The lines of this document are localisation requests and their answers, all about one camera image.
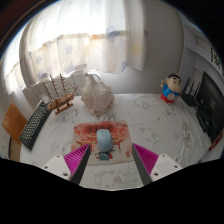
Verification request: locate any black computer monitor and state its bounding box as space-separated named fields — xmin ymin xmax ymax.
xmin=195 ymin=70 xmax=224 ymax=145

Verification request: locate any cartoon boy figurine clock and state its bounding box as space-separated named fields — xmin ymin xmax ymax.
xmin=159 ymin=72 xmax=183 ymax=105

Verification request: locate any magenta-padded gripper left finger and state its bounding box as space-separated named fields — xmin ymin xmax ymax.
xmin=42 ymin=143 xmax=92 ymax=186

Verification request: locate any black computer keyboard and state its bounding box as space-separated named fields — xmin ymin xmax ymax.
xmin=18 ymin=99 xmax=53 ymax=151

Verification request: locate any white printed tablecloth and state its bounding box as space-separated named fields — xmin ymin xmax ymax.
xmin=19 ymin=92 xmax=221 ymax=191

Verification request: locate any wooden sailing ship model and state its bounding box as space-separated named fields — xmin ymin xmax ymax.
xmin=42 ymin=72 xmax=80 ymax=116

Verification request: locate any large white conch shell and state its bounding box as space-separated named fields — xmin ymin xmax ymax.
xmin=80 ymin=73 xmax=116 ymax=117

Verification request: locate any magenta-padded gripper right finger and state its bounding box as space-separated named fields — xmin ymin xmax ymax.
xmin=131 ymin=142 xmax=183 ymax=186

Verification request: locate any red printed mouse pad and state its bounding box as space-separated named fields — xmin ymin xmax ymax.
xmin=70 ymin=119 xmax=135 ymax=167

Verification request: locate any white wall shelf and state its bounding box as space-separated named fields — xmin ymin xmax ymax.
xmin=184 ymin=24 xmax=224 ymax=78

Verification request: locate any light blue computer mouse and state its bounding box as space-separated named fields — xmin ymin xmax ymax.
xmin=95 ymin=128 xmax=115 ymax=154

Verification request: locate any sheer star-print curtain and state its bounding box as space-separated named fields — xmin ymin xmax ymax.
xmin=17 ymin=0 xmax=150 ymax=88

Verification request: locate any wooden chair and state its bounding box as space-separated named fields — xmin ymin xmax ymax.
xmin=1 ymin=101 xmax=29 ymax=163

